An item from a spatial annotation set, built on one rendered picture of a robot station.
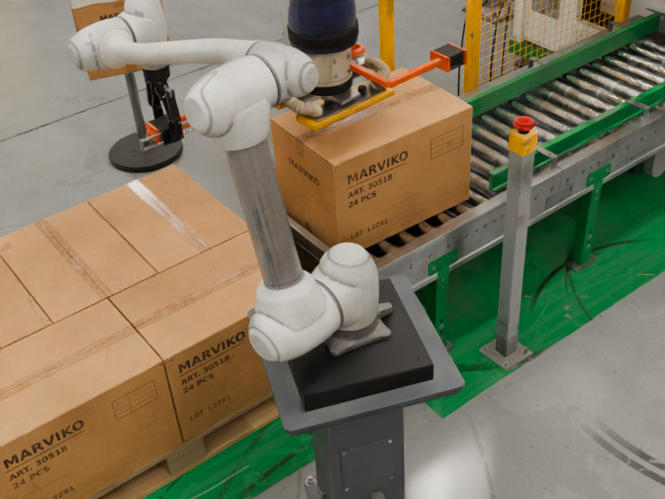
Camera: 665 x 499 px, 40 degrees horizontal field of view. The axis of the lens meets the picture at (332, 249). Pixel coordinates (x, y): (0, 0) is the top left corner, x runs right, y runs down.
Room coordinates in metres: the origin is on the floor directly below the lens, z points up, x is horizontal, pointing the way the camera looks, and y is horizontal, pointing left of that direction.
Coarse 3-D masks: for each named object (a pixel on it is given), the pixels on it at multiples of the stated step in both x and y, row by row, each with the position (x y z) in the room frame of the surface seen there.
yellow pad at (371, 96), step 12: (360, 96) 2.64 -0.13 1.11; (372, 96) 2.64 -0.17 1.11; (384, 96) 2.65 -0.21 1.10; (324, 108) 2.58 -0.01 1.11; (336, 108) 2.57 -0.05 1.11; (348, 108) 2.58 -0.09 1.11; (360, 108) 2.59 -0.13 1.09; (300, 120) 2.54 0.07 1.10; (312, 120) 2.52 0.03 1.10; (324, 120) 2.51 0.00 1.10; (336, 120) 2.53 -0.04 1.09
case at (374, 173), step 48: (432, 96) 2.90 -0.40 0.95; (288, 144) 2.73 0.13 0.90; (336, 144) 2.62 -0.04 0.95; (384, 144) 2.60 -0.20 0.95; (432, 144) 2.71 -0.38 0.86; (288, 192) 2.76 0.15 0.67; (336, 192) 2.49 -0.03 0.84; (384, 192) 2.60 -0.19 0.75; (432, 192) 2.71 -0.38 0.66; (336, 240) 2.50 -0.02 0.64
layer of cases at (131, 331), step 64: (128, 192) 3.03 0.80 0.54; (192, 192) 3.00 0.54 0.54; (0, 256) 2.69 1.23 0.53; (64, 256) 2.64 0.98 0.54; (128, 256) 2.61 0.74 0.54; (192, 256) 2.59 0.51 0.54; (0, 320) 2.31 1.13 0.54; (64, 320) 2.29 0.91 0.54; (128, 320) 2.27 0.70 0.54; (192, 320) 2.24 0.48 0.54; (0, 384) 2.01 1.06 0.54; (64, 384) 1.99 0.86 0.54; (128, 384) 1.99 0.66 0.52; (192, 384) 2.11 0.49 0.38; (256, 384) 2.24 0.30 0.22; (0, 448) 1.76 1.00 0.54; (64, 448) 1.85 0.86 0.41; (128, 448) 1.96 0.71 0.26
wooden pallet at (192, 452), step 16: (256, 400) 2.24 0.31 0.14; (272, 400) 2.34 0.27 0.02; (240, 416) 2.28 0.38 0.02; (256, 416) 2.27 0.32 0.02; (272, 416) 2.26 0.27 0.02; (208, 432) 2.12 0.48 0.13; (224, 432) 2.21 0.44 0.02; (240, 432) 2.20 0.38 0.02; (176, 448) 2.05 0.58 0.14; (192, 448) 2.08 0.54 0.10; (208, 448) 2.14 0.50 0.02; (224, 448) 2.14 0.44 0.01; (160, 464) 2.08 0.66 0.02; (176, 464) 2.04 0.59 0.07; (192, 464) 2.07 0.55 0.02; (128, 480) 2.02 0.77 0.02; (144, 480) 2.01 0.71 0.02; (160, 480) 2.01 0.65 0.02; (96, 496) 1.87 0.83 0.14; (112, 496) 1.96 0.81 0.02; (128, 496) 1.95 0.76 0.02; (144, 496) 1.96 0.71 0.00
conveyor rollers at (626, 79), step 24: (624, 48) 3.99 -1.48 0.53; (648, 48) 3.98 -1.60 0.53; (576, 72) 3.77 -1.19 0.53; (600, 72) 3.77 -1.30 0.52; (624, 72) 3.77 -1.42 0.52; (648, 72) 3.69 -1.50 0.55; (528, 96) 3.56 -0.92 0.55; (552, 96) 3.55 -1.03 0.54; (576, 96) 3.55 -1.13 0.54; (600, 96) 3.55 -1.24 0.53; (624, 96) 3.54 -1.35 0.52; (480, 120) 3.41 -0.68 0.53; (504, 120) 3.41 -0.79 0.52; (552, 120) 3.33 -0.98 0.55; (576, 120) 3.33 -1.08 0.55; (480, 144) 3.19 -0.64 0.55; (504, 144) 3.18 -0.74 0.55; (480, 168) 3.03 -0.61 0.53; (432, 216) 2.73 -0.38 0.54; (384, 240) 2.59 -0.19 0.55; (408, 240) 2.59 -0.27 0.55
